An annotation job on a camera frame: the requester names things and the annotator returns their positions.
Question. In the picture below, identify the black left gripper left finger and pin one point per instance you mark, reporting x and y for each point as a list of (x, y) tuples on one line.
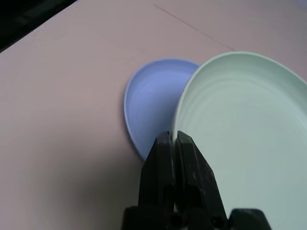
[(157, 172)]

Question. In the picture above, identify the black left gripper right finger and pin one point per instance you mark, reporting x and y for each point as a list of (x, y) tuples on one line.
[(194, 179)]

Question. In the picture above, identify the light green plate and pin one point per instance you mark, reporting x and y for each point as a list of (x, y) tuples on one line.
[(239, 131)]

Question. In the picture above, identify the light blue plate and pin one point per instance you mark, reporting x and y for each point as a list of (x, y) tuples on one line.
[(148, 100)]

